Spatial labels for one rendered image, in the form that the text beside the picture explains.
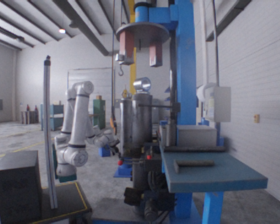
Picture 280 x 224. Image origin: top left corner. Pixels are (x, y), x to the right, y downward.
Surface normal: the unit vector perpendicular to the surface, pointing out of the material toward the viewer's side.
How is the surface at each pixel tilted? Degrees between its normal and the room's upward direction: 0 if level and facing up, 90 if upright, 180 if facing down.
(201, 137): 90
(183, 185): 90
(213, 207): 90
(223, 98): 90
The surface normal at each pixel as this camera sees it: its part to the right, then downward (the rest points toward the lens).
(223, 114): -0.07, 0.04
